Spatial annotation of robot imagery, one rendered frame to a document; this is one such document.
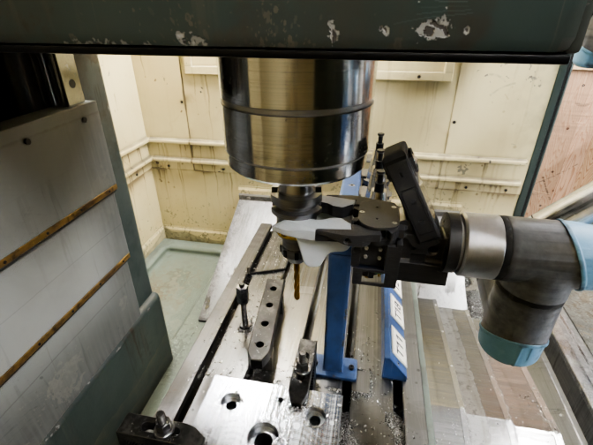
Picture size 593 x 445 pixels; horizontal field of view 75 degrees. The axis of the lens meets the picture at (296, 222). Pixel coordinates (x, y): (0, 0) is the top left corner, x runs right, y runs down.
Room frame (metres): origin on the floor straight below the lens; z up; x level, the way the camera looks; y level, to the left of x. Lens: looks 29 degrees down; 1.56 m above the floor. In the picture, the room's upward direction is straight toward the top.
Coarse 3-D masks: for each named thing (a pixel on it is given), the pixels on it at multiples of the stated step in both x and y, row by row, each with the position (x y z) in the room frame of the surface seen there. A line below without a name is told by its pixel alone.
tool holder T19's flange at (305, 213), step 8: (272, 192) 0.41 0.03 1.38; (320, 192) 0.41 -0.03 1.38; (272, 200) 0.41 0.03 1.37; (280, 200) 0.39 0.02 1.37; (288, 200) 0.39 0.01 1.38; (296, 200) 0.39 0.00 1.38; (304, 200) 0.39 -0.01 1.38; (312, 200) 0.39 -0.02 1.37; (320, 200) 0.41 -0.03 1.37; (272, 208) 0.41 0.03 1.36; (280, 208) 0.40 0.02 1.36; (288, 208) 0.39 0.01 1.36; (296, 208) 0.39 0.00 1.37; (304, 208) 0.39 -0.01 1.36; (312, 208) 0.40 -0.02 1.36; (320, 208) 0.41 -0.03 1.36; (280, 216) 0.39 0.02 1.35; (288, 216) 0.39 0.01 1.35; (296, 216) 0.39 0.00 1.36; (304, 216) 0.39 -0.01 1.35; (312, 216) 0.39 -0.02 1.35
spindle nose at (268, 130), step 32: (224, 64) 0.37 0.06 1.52; (256, 64) 0.35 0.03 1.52; (288, 64) 0.34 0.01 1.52; (320, 64) 0.34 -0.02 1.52; (352, 64) 0.35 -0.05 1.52; (224, 96) 0.38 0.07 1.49; (256, 96) 0.35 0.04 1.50; (288, 96) 0.34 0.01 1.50; (320, 96) 0.34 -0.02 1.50; (352, 96) 0.36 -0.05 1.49; (224, 128) 0.39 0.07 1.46; (256, 128) 0.35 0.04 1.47; (288, 128) 0.34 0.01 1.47; (320, 128) 0.34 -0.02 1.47; (352, 128) 0.36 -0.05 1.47; (256, 160) 0.35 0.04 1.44; (288, 160) 0.34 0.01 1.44; (320, 160) 0.34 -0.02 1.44; (352, 160) 0.36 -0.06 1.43
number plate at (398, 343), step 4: (392, 328) 0.62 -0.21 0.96; (392, 332) 0.61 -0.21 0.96; (396, 332) 0.62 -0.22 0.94; (392, 336) 0.59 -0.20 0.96; (396, 336) 0.61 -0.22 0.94; (400, 336) 0.62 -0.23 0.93; (392, 340) 0.58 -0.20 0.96; (396, 340) 0.59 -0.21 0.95; (400, 340) 0.61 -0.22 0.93; (404, 340) 0.62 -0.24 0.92; (392, 344) 0.57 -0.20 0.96; (396, 344) 0.58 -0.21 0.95; (400, 344) 0.59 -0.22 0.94; (404, 344) 0.61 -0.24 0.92; (392, 348) 0.56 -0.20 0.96; (396, 348) 0.57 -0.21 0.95; (400, 348) 0.58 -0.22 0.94; (404, 348) 0.59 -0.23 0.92; (392, 352) 0.55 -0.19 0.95; (396, 352) 0.56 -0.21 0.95; (400, 352) 0.57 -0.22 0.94; (404, 352) 0.58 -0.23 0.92; (396, 356) 0.55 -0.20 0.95; (400, 356) 0.56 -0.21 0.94; (404, 356) 0.57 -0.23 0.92; (400, 360) 0.55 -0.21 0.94; (404, 360) 0.56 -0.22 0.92; (404, 364) 0.55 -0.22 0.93
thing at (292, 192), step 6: (282, 186) 0.41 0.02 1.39; (288, 186) 0.40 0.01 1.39; (294, 186) 0.40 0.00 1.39; (300, 186) 0.40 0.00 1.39; (306, 186) 0.40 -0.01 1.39; (312, 186) 0.41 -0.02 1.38; (282, 192) 0.40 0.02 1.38; (288, 192) 0.40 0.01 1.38; (294, 192) 0.40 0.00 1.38; (300, 192) 0.40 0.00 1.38; (306, 192) 0.40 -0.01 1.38; (312, 192) 0.41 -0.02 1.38
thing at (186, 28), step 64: (0, 0) 0.33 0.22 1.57; (64, 0) 0.32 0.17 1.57; (128, 0) 0.31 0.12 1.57; (192, 0) 0.31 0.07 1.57; (256, 0) 0.30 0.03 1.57; (320, 0) 0.29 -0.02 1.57; (384, 0) 0.28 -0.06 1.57; (448, 0) 0.27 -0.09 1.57; (512, 0) 0.27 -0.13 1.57; (576, 0) 0.26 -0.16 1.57
